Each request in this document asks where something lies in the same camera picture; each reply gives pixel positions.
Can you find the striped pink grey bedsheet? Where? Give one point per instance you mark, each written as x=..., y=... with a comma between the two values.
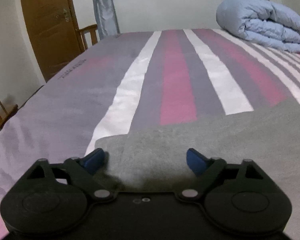
x=136, y=81

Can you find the folded light blue duvet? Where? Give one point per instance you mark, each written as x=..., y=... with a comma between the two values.
x=262, y=22

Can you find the grey left curtain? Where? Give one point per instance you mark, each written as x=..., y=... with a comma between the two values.
x=105, y=17

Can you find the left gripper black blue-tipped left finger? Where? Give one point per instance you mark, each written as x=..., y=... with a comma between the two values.
x=70, y=180

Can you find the grey sweatpants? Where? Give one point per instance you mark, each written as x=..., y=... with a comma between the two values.
x=155, y=159

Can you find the brown wooden door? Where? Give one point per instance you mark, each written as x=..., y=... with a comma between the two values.
x=52, y=28

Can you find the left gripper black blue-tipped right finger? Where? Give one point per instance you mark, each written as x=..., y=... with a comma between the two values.
x=213, y=172

